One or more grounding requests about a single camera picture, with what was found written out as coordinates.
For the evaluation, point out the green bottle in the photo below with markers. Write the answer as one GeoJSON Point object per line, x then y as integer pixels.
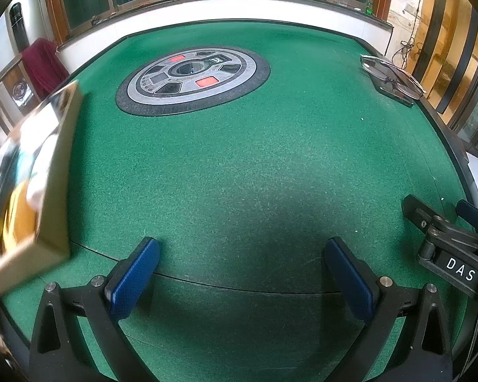
{"type": "Point", "coordinates": [369, 6]}

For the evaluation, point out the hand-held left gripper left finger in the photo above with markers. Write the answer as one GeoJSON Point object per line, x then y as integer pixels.
{"type": "Point", "coordinates": [135, 274]}

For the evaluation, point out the yellow snack packet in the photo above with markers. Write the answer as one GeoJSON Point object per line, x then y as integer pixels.
{"type": "Point", "coordinates": [20, 213]}

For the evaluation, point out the gold and black cabinet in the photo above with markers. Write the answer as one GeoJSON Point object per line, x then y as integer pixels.
{"type": "Point", "coordinates": [454, 47]}

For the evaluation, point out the wall socket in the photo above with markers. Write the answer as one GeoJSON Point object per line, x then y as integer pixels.
{"type": "Point", "coordinates": [411, 8]}

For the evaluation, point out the cardboard box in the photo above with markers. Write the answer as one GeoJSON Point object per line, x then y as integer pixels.
{"type": "Point", "coordinates": [53, 191]}

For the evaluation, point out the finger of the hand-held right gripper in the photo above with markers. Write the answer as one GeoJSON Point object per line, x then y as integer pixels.
{"type": "Point", "coordinates": [474, 215]}
{"type": "Point", "coordinates": [418, 211]}

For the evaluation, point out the wooden chair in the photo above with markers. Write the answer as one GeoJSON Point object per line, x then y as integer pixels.
{"type": "Point", "coordinates": [22, 89]}

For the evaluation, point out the maroon cloth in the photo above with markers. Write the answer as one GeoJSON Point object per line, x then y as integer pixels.
{"type": "Point", "coordinates": [44, 67]}

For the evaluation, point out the white standing air conditioner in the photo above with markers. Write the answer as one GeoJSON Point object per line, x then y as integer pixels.
{"type": "Point", "coordinates": [18, 24]}

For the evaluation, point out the round table control panel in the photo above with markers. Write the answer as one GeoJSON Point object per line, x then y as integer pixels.
{"type": "Point", "coordinates": [231, 75]}

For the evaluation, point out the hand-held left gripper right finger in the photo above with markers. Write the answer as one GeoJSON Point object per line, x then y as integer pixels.
{"type": "Point", "coordinates": [350, 278]}

